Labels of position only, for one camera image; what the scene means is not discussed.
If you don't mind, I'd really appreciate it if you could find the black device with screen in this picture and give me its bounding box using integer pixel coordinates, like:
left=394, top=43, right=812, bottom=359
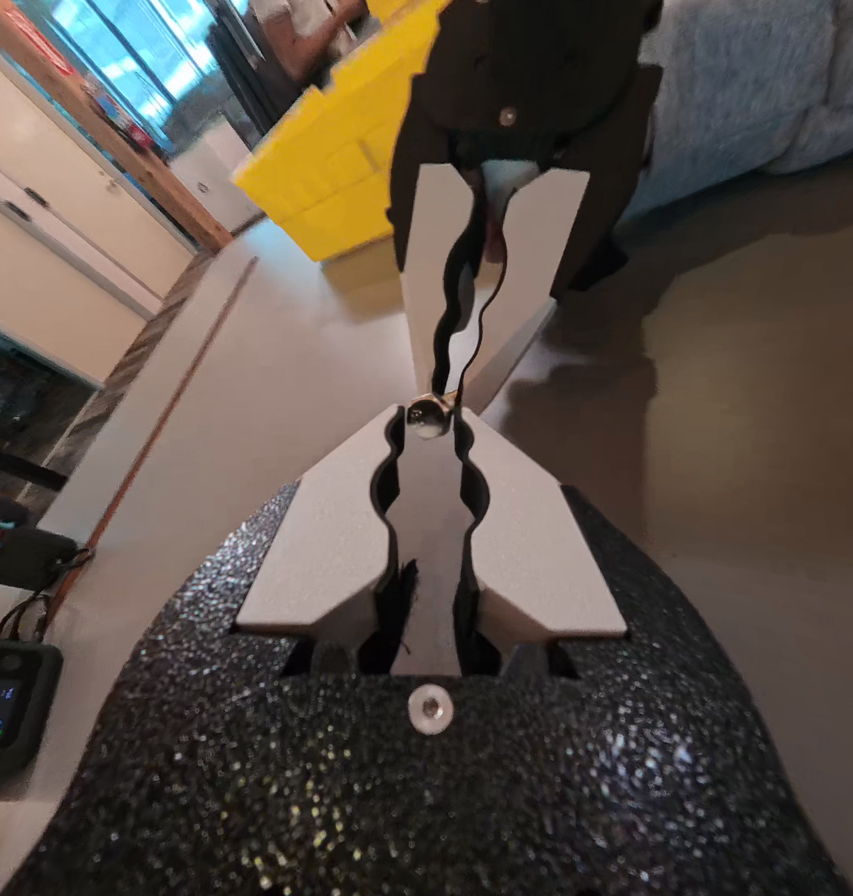
left=0, top=638, right=63, bottom=799

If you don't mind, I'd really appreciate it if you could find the glass window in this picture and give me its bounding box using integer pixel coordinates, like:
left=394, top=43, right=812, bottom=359
left=14, top=0, right=252, bottom=148

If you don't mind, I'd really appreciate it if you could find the white storage box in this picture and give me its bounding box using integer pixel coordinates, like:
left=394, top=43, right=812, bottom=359
left=168, top=119, right=266, bottom=235

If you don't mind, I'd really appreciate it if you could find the black pouch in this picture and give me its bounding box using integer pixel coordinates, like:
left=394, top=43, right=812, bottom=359
left=0, top=528, right=77, bottom=590

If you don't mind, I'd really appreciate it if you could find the thin wooden stick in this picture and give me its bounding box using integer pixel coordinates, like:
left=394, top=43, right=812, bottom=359
left=49, top=255, right=259, bottom=620

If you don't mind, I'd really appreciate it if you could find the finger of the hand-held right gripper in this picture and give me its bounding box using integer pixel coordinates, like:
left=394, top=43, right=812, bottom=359
left=402, top=162, right=487, bottom=401
left=458, top=167, right=592, bottom=415

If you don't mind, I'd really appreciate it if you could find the grey fluffy blanket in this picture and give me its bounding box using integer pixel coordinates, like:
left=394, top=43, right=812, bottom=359
left=622, top=0, right=853, bottom=218

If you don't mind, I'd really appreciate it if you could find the yellow plastic bin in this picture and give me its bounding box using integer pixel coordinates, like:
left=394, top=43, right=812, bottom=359
left=232, top=0, right=462, bottom=263

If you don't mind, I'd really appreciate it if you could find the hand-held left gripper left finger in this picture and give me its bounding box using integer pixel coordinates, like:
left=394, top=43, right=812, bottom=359
left=238, top=403, right=406, bottom=641

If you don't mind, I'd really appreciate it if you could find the silver hex bolt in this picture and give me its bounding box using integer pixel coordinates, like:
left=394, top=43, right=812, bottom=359
left=407, top=393, right=460, bottom=441

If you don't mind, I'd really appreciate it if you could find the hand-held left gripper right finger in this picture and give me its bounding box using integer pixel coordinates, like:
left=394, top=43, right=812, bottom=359
left=454, top=407, right=628, bottom=639

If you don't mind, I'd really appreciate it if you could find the black lanyard cord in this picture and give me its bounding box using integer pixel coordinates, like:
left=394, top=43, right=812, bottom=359
left=0, top=546, right=95, bottom=641

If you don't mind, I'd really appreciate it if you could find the cream cabinet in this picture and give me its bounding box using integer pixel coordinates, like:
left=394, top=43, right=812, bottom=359
left=0, top=35, right=196, bottom=386

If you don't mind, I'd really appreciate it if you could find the dark storage shelf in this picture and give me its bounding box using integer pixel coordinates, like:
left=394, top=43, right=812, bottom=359
left=0, top=325, right=102, bottom=491

